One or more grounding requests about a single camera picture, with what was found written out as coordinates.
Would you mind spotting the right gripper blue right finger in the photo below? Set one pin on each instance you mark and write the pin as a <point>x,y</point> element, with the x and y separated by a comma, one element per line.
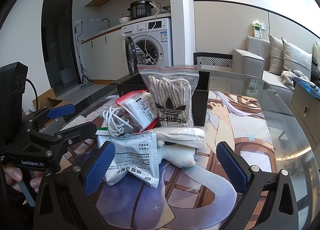
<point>234,166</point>

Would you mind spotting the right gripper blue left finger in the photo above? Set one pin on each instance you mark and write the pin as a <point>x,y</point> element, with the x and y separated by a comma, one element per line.
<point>96,167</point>

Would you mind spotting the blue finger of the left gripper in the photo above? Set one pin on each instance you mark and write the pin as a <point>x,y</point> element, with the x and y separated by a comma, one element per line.
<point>61,111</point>
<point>79,133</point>

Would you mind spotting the silver green medicine pouch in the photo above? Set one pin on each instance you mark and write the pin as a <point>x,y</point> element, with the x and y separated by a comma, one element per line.
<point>135,154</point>

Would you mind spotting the white plush toy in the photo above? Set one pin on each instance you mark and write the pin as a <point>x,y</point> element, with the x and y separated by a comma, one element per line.
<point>179,155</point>

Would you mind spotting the red white tissue pack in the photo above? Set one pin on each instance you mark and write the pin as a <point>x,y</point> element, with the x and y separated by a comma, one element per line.
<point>143,109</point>

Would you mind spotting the adidas bag of laces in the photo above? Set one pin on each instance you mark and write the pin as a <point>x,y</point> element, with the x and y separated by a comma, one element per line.
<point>171,89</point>

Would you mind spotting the person's left hand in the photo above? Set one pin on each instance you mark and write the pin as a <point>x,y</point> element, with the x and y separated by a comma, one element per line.
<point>14,175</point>

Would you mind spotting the cardboard box on floor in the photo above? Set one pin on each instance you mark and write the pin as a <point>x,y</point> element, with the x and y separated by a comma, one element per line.
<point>48,99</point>

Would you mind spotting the anime printed table mat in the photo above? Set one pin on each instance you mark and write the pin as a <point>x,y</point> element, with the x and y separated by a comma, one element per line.
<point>200,197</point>

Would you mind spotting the black storage box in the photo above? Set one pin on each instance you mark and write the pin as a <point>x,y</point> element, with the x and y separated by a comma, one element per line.
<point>134,82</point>

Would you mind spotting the beige side cabinet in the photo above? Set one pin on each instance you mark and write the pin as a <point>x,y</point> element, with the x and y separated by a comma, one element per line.
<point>305,107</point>

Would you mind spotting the kitchen faucet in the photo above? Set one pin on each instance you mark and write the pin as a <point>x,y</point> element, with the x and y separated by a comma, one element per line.
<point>105,24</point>

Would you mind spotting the grey clothes on sofa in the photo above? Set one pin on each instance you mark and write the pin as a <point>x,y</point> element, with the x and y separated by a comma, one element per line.
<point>291,76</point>

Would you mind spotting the beige sofa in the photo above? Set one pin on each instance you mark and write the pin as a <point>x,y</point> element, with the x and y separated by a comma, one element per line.
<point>255,61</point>

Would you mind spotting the white bowl on counter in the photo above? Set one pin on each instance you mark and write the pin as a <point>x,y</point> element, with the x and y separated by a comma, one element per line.
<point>124,19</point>

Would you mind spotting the white washing machine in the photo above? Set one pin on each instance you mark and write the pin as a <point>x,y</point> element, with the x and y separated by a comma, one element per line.
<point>153,37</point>

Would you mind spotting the grey cushion right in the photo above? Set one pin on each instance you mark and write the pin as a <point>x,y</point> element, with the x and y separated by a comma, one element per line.
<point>296,58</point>

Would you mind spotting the grey cushion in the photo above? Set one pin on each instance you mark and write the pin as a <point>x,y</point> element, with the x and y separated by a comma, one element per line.
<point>296,58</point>
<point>276,55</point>

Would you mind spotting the grey cushion left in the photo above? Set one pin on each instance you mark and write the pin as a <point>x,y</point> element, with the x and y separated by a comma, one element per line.
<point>276,55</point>

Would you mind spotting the black pressure cooker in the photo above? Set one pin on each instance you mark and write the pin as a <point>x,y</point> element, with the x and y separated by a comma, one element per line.
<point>140,9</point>

